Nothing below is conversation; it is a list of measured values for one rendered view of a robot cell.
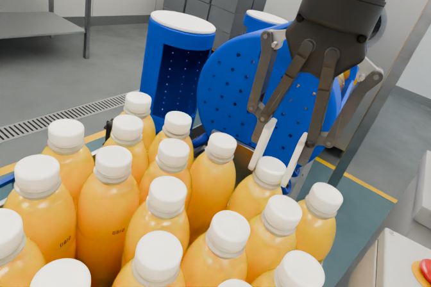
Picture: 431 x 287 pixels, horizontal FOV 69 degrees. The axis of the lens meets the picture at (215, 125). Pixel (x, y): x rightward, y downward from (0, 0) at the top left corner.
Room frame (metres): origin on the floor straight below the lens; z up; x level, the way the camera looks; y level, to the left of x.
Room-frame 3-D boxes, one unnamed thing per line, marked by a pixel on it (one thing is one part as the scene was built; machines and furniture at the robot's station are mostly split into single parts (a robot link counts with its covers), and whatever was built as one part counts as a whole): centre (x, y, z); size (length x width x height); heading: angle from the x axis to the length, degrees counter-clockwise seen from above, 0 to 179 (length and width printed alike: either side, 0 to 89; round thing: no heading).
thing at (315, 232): (0.32, -0.16, 1.00); 0.07 x 0.07 x 0.19
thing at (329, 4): (0.34, -0.09, 1.29); 0.08 x 0.07 x 0.09; 70
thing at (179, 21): (1.34, 0.25, 1.03); 0.28 x 0.28 x 0.01
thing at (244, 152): (0.49, -0.05, 0.99); 0.10 x 0.02 x 0.12; 70
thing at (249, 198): (0.34, -0.09, 1.00); 0.07 x 0.07 x 0.19
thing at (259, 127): (0.36, -0.05, 1.16); 0.03 x 0.01 x 0.05; 70
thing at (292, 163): (0.33, -0.11, 1.14); 0.03 x 0.01 x 0.07; 160
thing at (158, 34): (1.34, 0.25, 0.59); 0.28 x 0.28 x 0.88
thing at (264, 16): (2.07, -0.13, 1.03); 0.28 x 0.28 x 0.01
